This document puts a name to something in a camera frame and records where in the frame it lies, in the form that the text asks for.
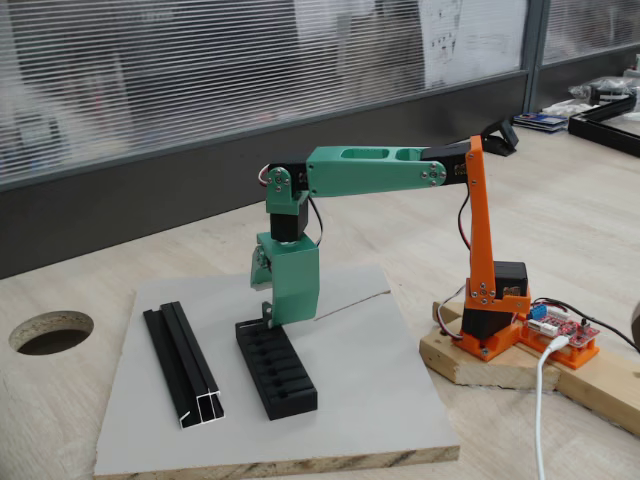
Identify small grey metal bracket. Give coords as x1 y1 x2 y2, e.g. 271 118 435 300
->
238 301 277 332

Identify white paper poster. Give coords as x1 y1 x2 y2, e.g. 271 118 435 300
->
419 0 527 91

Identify black rectangular frame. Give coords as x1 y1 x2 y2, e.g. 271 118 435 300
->
567 97 640 159

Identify grey laminated board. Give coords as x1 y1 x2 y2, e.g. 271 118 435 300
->
93 264 461 477

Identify thin black power cable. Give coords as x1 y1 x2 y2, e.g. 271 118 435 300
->
592 319 640 354

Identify clear bags of parts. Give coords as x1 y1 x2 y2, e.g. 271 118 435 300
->
568 74 640 107

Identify stack of printed cards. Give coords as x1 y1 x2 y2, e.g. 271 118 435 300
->
512 113 570 134

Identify tricolour elbow servo cable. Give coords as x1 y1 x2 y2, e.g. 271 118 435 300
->
457 182 475 250

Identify tricolour base servo cable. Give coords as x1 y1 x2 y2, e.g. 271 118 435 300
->
432 284 469 337

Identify white USB cable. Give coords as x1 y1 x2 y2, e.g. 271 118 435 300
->
533 337 569 480

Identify black slotted holder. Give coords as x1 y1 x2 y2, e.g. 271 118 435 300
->
234 319 320 421

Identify wooden base block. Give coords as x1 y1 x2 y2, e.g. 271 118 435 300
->
418 327 562 395

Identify black aluminium profile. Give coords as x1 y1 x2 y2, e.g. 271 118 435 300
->
143 301 226 431

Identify red controller board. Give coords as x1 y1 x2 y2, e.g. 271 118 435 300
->
522 299 601 350

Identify black folding stand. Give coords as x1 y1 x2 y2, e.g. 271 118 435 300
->
482 119 521 156

